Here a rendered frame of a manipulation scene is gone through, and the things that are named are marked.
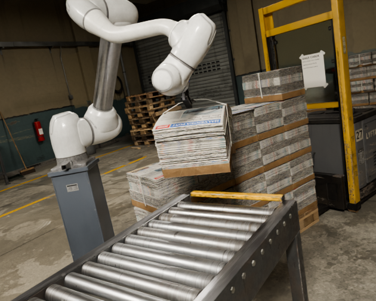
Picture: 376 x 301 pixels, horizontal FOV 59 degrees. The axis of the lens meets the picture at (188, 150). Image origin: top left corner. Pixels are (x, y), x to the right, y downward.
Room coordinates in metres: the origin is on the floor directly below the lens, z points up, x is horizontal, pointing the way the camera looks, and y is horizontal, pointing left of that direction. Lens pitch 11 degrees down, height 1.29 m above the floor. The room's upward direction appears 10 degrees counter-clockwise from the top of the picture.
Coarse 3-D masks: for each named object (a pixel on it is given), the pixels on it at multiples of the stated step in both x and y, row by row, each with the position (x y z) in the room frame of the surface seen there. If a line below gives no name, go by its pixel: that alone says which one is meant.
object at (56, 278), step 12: (168, 204) 1.41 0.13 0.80; (156, 216) 1.30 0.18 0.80; (132, 228) 1.22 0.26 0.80; (108, 240) 1.15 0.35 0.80; (120, 240) 1.14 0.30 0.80; (96, 252) 1.07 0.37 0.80; (72, 264) 1.01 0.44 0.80; (60, 276) 0.95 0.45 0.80; (36, 288) 0.90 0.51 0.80; (12, 300) 0.86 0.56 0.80; (24, 300) 0.85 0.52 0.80
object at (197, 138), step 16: (192, 112) 1.42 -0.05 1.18; (208, 112) 1.38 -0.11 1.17; (224, 112) 1.36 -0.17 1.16; (160, 128) 1.32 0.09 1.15; (176, 128) 1.30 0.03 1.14; (192, 128) 1.28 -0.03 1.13; (208, 128) 1.27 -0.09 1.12; (224, 128) 1.28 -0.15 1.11; (160, 144) 1.34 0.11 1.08; (176, 144) 1.33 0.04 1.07; (192, 144) 1.32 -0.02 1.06; (208, 144) 1.30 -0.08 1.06; (224, 144) 1.28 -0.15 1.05; (160, 160) 1.37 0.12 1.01; (176, 160) 1.35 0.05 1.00; (192, 160) 1.34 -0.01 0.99; (208, 160) 1.32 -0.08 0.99; (224, 160) 1.31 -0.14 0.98
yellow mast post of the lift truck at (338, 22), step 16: (336, 0) 2.61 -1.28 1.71; (336, 16) 2.61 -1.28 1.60; (336, 32) 2.62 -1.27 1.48; (336, 48) 2.63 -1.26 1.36; (336, 64) 2.66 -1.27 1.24; (336, 80) 2.67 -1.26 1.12; (352, 112) 2.64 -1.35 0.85; (352, 128) 2.63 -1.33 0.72; (352, 144) 2.62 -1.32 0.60; (352, 160) 2.61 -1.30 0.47; (352, 176) 2.61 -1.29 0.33; (352, 192) 2.61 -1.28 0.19
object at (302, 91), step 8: (304, 88) 2.61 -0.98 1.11; (264, 96) 2.58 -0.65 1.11; (272, 96) 2.52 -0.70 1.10; (280, 96) 2.46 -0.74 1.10; (288, 96) 2.49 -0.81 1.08; (304, 120) 2.58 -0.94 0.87; (288, 128) 2.46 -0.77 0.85; (296, 152) 2.49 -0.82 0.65; (304, 152) 2.55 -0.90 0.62; (312, 176) 2.59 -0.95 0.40; (296, 184) 2.47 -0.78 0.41; (304, 208) 2.51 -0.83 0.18
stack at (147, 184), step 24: (264, 144) 2.31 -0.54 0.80; (144, 168) 2.08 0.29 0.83; (240, 168) 2.15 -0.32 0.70; (264, 168) 2.29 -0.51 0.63; (288, 168) 2.44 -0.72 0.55; (144, 192) 1.92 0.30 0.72; (168, 192) 1.81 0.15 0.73; (240, 192) 2.12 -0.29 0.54; (264, 192) 2.26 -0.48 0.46; (288, 192) 2.42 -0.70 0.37; (144, 216) 1.97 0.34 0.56
